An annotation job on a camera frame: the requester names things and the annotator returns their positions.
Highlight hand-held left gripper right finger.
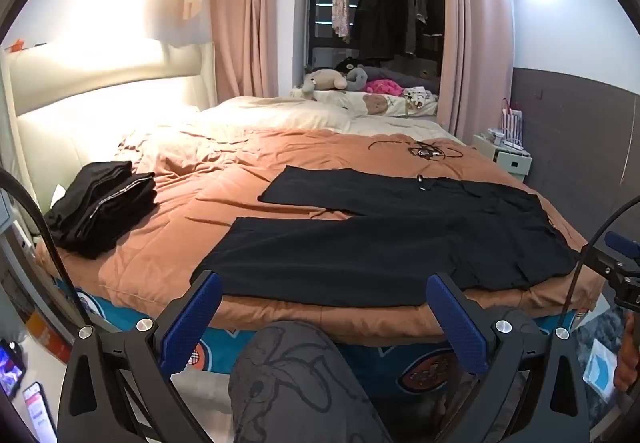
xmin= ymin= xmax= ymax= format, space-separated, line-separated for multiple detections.
xmin=425 ymin=271 xmax=596 ymax=443

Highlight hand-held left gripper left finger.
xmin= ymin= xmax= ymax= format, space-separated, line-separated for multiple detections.
xmin=57 ymin=269 xmax=223 ymax=443

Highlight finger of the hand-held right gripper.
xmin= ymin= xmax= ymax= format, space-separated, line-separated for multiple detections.
xmin=580 ymin=230 xmax=640 ymax=271

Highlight black pants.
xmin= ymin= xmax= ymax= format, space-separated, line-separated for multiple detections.
xmin=190 ymin=165 xmax=578 ymax=309

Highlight person's right hand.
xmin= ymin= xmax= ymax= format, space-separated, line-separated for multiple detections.
xmin=614 ymin=313 xmax=640 ymax=394

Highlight grey shaggy rug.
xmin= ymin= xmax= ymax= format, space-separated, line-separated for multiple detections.
xmin=570 ymin=303 xmax=631 ymax=429

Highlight teal printed bed sheet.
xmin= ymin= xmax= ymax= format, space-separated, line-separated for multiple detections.
xmin=55 ymin=273 xmax=591 ymax=396

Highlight light blue packet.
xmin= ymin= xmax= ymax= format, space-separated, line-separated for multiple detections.
xmin=585 ymin=338 xmax=618 ymax=399

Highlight orange blanket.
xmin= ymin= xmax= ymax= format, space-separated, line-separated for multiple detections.
xmin=35 ymin=125 xmax=608 ymax=344

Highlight white nightstand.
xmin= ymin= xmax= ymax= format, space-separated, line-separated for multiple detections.
xmin=472 ymin=133 xmax=533 ymax=184

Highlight stack of folded black clothes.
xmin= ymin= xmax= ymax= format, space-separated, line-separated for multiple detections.
xmin=44 ymin=161 xmax=158 ymax=260

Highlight pink striped bag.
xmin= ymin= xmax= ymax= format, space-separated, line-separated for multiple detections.
xmin=502 ymin=98 xmax=523 ymax=144

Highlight cluttered bedside shelf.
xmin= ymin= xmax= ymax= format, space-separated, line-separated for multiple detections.
xmin=0 ymin=183 xmax=71 ymax=364

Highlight smartphone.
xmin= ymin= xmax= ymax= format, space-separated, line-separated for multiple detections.
xmin=22 ymin=380 xmax=58 ymax=443

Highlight tablet with lit screen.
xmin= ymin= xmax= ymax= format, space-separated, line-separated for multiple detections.
xmin=0 ymin=340 xmax=26 ymax=396

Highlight white pillow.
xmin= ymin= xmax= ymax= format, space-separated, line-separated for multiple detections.
xmin=197 ymin=95 xmax=466 ymax=148

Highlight spotted white plush toy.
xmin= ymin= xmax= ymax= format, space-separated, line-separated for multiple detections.
xmin=402 ymin=87 xmax=433 ymax=106

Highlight bear print pillow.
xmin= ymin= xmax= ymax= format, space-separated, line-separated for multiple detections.
xmin=312 ymin=90 xmax=438 ymax=118

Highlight pink curtain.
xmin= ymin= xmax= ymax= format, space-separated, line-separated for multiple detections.
xmin=210 ymin=0 xmax=281 ymax=98
xmin=437 ymin=0 xmax=516 ymax=136

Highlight pink fluffy cloth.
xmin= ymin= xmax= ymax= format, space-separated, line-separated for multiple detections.
xmin=365 ymin=79 xmax=403 ymax=96

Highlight cream padded headboard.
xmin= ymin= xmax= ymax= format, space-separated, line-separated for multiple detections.
xmin=0 ymin=43 xmax=218 ymax=234

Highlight grey plush toy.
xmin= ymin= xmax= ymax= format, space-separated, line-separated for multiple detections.
xmin=342 ymin=65 xmax=371 ymax=94

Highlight beige plush toy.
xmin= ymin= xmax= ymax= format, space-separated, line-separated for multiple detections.
xmin=292 ymin=68 xmax=348 ymax=98

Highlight dark hanging coat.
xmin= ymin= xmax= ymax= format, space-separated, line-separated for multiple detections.
xmin=355 ymin=0 xmax=396 ymax=64

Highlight floral hanging garment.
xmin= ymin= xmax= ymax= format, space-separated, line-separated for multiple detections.
xmin=331 ymin=0 xmax=351 ymax=44

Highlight black cable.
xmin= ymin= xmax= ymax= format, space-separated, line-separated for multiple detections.
xmin=552 ymin=198 xmax=640 ymax=331
xmin=0 ymin=167 xmax=83 ymax=339

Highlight tangle of black cables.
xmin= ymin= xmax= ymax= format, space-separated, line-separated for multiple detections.
xmin=367 ymin=138 xmax=463 ymax=161

